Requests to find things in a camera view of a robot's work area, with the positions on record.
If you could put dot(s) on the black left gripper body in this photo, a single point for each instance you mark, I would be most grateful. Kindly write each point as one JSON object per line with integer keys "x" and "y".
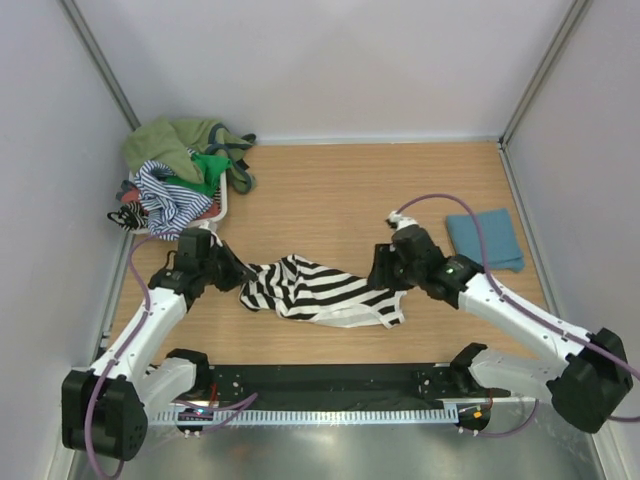
{"x": 207, "y": 266}

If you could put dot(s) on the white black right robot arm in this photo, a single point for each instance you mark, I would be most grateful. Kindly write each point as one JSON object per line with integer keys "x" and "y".
{"x": 584, "y": 376}

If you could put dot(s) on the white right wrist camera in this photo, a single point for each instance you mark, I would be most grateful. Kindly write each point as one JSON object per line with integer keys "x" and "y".
{"x": 397, "y": 221}

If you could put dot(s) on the zebra print tank top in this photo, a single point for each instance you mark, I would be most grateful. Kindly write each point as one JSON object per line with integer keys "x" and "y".
{"x": 130, "y": 216}

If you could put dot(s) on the blue white striped tank top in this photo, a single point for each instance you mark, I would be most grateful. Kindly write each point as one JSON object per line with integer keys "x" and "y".
{"x": 171, "y": 208}

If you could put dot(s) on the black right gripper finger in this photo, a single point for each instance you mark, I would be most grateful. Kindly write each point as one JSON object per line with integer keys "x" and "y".
{"x": 380, "y": 273}
{"x": 399, "y": 279}

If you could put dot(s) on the olive green tank top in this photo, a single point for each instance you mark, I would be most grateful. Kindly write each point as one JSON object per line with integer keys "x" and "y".
{"x": 174, "y": 142}

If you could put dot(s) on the aluminium frame rail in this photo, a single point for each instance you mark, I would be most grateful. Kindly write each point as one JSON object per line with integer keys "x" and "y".
{"x": 447, "y": 387}

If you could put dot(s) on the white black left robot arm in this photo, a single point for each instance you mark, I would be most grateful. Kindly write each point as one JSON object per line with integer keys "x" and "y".
{"x": 106, "y": 408}

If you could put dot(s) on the perforated cable duct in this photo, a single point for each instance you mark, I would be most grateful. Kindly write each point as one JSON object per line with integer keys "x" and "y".
{"x": 178, "y": 416}

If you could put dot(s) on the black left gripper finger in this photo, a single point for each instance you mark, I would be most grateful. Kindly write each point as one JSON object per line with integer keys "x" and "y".
{"x": 228, "y": 258}
{"x": 227, "y": 278}

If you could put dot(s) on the red tank top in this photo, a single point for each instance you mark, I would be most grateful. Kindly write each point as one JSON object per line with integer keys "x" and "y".
{"x": 127, "y": 193}

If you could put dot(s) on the black white striped tank top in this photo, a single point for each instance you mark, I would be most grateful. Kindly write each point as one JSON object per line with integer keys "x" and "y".
{"x": 297, "y": 289}

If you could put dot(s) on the bright green tank top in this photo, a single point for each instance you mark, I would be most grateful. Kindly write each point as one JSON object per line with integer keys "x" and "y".
{"x": 212, "y": 167}

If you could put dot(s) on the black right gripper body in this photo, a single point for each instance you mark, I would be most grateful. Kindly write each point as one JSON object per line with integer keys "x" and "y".
{"x": 412, "y": 268}

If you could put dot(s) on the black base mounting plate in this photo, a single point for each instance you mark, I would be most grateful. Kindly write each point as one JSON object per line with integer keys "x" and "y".
{"x": 319, "y": 383}

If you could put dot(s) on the white laundry basket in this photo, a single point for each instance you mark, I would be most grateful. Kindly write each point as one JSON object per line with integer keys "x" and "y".
{"x": 212, "y": 218}

